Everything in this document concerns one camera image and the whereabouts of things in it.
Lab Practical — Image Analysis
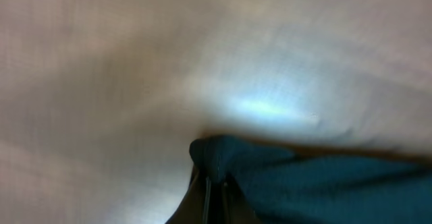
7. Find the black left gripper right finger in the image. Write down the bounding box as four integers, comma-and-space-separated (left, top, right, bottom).
221, 176, 261, 224

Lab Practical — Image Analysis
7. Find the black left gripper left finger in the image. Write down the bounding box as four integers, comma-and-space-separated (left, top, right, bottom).
165, 166, 211, 224

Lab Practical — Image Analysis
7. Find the dark teal t-shirt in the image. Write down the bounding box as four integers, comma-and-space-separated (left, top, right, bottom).
190, 136, 431, 224

